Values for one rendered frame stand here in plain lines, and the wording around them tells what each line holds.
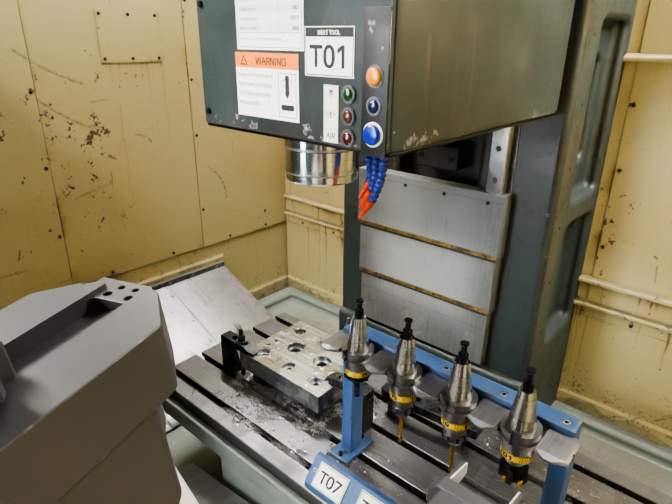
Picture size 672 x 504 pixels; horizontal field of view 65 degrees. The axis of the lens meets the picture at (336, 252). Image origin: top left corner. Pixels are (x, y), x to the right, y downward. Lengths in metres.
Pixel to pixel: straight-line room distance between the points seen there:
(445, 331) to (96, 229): 1.24
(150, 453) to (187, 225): 2.04
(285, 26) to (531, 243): 0.86
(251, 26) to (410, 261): 0.90
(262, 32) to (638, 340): 1.42
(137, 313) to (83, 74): 1.79
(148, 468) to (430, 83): 0.73
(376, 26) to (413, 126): 0.15
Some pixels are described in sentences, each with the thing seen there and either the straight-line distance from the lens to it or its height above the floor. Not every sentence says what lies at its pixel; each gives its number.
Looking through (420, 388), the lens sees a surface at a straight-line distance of 0.96.
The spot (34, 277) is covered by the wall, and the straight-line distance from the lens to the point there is 1.98.
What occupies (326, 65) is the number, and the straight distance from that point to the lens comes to 0.83.
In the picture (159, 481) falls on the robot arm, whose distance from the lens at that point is 0.18.
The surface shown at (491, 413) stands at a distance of 0.93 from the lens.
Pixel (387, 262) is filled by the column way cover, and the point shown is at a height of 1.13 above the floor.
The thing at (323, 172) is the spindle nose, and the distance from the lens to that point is 1.07.
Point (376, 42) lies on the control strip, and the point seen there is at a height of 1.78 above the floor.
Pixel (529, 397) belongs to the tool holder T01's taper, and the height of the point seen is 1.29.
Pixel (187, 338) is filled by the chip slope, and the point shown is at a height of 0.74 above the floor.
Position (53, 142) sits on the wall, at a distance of 1.91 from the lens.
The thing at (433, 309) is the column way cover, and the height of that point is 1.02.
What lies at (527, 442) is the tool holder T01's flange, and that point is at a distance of 0.89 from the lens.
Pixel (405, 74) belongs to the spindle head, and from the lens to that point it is 0.77.
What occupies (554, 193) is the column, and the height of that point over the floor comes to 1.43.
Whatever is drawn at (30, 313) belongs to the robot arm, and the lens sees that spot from 0.18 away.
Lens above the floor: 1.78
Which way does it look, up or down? 22 degrees down
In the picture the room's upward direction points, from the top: 1 degrees clockwise
